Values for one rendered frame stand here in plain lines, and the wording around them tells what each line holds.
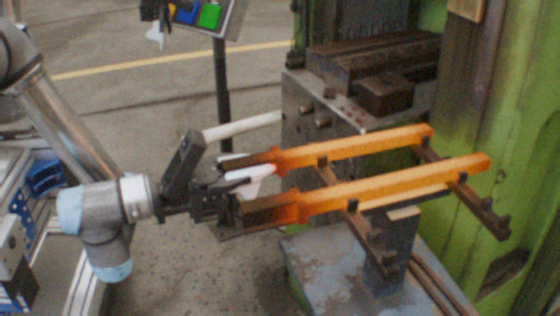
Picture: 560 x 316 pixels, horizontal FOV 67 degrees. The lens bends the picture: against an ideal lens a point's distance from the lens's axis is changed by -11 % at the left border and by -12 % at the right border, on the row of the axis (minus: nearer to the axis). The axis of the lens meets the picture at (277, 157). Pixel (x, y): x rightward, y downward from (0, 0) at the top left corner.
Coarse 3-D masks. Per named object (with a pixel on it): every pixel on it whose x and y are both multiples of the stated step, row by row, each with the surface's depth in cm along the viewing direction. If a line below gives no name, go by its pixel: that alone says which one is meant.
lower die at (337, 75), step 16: (400, 32) 141; (416, 32) 138; (432, 32) 139; (320, 48) 128; (336, 48) 126; (352, 48) 123; (400, 48) 125; (416, 48) 127; (432, 48) 127; (320, 64) 125; (336, 64) 118; (352, 64) 116; (368, 64) 117; (384, 64) 118; (416, 64) 124; (336, 80) 120; (352, 80) 116; (352, 96) 119
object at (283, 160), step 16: (400, 128) 88; (416, 128) 88; (320, 144) 83; (336, 144) 83; (352, 144) 83; (368, 144) 84; (384, 144) 85; (400, 144) 86; (224, 160) 79; (240, 160) 79; (256, 160) 79; (272, 160) 79; (288, 160) 80; (304, 160) 81
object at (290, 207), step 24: (432, 168) 77; (456, 168) 77; (480, 168) 79; (288, 192) 71; (312, 192) 72; (336, 192) 72; (360, 192) 72; (384, 192) 74; (264, 216) 69; (288, 216) 71
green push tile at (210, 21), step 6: (204, 6) 144; (210, 6) 143; (216, 6) 142; (204, 12) 144; (210, 12) 143; (216, 12) 142; (204, 18) 144; (210, 18) 143; (216, 18) 142; (198, 24) 145; (204, 24) 144; (210, 24) 143; (216, 24) 142
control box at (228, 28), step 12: (192, 0) 148; (204, 0) 145; (216, 0) 143; (228, 0) 140; (240, 0) 142; (228, 12) 140; (240, 12) 144; (180, 24) 150; (228, 24) 142; (240, 24) 146; (216, 36) 146; (228, 36) 144
